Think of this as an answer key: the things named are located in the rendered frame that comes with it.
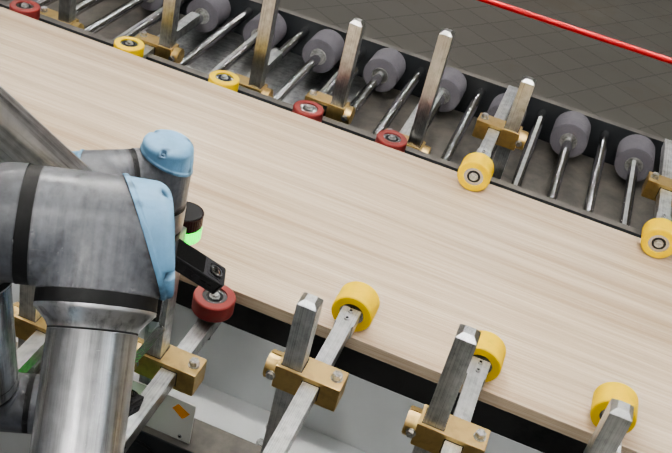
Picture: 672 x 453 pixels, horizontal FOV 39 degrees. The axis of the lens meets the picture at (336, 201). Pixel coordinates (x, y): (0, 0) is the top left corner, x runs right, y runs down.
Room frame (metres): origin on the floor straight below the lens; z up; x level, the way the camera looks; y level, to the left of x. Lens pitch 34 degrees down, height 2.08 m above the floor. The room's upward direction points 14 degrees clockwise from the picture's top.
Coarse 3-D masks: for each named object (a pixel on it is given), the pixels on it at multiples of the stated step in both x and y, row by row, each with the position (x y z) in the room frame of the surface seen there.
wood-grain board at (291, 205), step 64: (0, 64) 2.00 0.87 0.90; (64, 64) 2.08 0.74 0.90; (128, 64) 2.16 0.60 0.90; (64, 128) 1.80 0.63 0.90; (128, 128) 1.86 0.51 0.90; (192, 128) 1.93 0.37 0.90; (256, 128) 2.00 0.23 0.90; (320, 128) 2.08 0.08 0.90; (192, 192) 1.68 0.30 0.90; (256, 192) 1.74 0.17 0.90; (320, 192) 1.80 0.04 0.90; (384, 192) 1.86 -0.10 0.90; (448, 192) 1.93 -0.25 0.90; (512, 192) 2.01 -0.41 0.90; (256, 256) 1.51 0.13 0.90; (320, 256) 1.57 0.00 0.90; (384, 256) 1.62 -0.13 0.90; (448, 256) 1.68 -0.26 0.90; (512, 256) 1.74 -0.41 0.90; (576, 256) 1.80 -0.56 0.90; (640, 256) 1.87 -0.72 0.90; (320, 320) 1.37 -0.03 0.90; (384, 320) 1.42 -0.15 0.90; (448, 320) 1.47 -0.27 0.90; (512, 320) 1.52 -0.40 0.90; (576, 320) 1.57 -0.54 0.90; (640, 320) 1.62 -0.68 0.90; (512, 384) 1.33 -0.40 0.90; (576, 384) 1.37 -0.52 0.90; (640, 384) 1.42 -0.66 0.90; (640, 448) 1.25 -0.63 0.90
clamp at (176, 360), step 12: (168, 348) 1.23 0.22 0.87; (144, 360) 1.20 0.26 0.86; (156, 360) 1.20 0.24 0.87; (168, 360) 1.20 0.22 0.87; (180, 360) 1.21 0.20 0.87; (204, 360) 1.23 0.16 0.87; (144, 372) 1.20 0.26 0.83; (156, 372) 1.20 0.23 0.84; (180, 372) 1.19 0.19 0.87; (192, 372) 1.19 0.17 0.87; (204, 372) 1.23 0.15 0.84; (180, 384) 1.19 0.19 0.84; (192, 384) 1.18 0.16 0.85
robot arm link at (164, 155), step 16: (144, 144) 1.12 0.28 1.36; (160, 144) 1.12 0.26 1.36; (176, 144) 1.13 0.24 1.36; (192, 144) 1.15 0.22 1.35; (144, 160) 1.10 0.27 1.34; (160, 160) 1.10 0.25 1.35; (176, 160) 1.11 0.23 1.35; (192, 160) 1.13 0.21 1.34; (144, 176) 1.09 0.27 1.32; (160, 176) 1.10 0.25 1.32; (176, 176) 1.11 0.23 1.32; (176, 192) 1.11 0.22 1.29; (176, 208) 1.11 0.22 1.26
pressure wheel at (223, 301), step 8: (200, 288) 1.37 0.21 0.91; (224, 288) 1.39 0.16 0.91; (200, 296) 1.35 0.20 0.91; (208, 296) 1.36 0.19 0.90; (216, 296) 1.36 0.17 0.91; (224, 296) 1.37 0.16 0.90; (232, 296) 1.37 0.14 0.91; (192, 304) 1.34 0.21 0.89; (200, 304) 1.33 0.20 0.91; (208, 304) 1.33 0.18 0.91; (216, 304) 1.34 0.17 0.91; (224, 304) 1.34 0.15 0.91; (232, 304) 1.35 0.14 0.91; (200, 312) 1.32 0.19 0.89; (208, 312) 1.32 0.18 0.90; (216, 312) 1.32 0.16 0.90; (224, 312) 1.33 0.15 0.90; (232, 312) 1.35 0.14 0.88; (208, 320) 1.32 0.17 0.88; (216, 320) 1.32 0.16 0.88; (224, 320) 1.33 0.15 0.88
